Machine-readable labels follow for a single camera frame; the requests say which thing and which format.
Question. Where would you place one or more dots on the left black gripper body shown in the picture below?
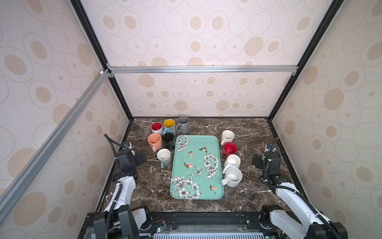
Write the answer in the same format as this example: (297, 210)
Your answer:
(138, 160)

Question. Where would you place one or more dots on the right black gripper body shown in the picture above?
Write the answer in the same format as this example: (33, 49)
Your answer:
(257, 161)

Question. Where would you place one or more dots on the cream mug orange handle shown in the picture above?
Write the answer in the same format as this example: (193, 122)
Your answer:
(155, 142)

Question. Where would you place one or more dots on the small light grey mug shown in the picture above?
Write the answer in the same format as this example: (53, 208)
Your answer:
(164, 156)

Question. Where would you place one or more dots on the large white mug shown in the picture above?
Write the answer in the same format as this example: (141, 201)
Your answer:
(232, 161)

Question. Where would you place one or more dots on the cream beige mug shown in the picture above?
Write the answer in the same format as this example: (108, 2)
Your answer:
(233, 177)

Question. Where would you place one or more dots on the white mug red inside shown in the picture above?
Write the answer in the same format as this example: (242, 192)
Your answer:
(157, 127)

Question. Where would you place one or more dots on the black mug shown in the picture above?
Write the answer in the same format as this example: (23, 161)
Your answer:
(169, 141)

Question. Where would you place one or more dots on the pale pink mug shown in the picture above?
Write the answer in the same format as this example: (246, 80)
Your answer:
(227, 136)

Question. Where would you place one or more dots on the blue butterfly mug yellow inside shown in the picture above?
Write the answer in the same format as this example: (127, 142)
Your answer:
(169, 127)

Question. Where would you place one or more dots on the tall dark grey mug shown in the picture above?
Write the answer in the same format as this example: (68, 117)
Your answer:
(183, 125)

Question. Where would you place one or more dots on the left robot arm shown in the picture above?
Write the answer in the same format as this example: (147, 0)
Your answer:
(119, 197)

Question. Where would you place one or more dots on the mint green floral tray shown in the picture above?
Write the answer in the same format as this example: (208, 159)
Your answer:
(197, 170)

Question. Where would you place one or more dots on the left diagonal aluminium bar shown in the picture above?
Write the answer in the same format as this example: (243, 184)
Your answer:
(23, 180)

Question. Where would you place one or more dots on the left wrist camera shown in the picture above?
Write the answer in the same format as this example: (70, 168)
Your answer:
(127, 146)

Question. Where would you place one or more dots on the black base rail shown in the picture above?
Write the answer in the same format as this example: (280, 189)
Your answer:
(210, 225)

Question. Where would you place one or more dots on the horizontal aluminium frame bar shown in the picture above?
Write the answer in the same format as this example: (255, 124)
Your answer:
(203, 69)

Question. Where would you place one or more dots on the left black frame post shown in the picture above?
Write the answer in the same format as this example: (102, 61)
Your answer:
(90, 33)

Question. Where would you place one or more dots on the black frame post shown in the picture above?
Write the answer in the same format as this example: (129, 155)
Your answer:
(323, 27)
(90, 33)

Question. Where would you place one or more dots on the right black frame post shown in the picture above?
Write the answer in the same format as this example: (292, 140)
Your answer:
(323, 27)

